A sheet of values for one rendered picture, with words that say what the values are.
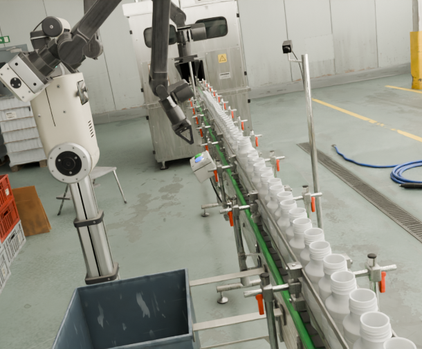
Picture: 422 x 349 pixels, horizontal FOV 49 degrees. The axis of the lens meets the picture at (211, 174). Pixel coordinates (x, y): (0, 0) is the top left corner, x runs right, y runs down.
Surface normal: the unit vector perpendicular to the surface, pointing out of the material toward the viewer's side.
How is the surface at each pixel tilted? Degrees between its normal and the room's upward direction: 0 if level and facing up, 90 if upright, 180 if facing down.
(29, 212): 100
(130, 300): 90
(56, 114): 90
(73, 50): 109
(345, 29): 90
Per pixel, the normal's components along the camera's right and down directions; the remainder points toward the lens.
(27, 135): 0.11, 0.25
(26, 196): 0.15, 0.48
